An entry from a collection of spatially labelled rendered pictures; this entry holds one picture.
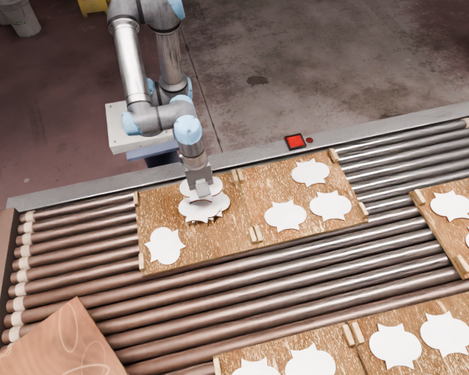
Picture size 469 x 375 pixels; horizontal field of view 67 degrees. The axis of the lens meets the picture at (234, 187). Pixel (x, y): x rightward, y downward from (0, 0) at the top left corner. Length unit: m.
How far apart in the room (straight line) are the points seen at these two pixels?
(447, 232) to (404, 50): 2.69
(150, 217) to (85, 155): 1.73
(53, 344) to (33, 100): 2.87
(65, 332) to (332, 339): 0.77
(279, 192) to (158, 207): 0.47
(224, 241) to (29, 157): 2.27
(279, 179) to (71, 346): 0.89
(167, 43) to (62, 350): 1.02
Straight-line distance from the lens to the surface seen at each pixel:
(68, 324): 1.19
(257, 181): 1.40
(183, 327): 1.20
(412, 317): 1.26
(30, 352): 1.21
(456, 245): 1.42
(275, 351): 1.15
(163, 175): 1.49
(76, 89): 3.69
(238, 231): 1.28
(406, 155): 1.62
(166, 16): 1.28
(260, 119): 2.97
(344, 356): 1.17
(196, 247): 1.27
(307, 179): 1.40
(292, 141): 1.55
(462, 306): 1.34
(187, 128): 1.00
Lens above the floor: 2.07
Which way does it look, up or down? 55 degrees down
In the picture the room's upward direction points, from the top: 6 degrees counter-clockwise
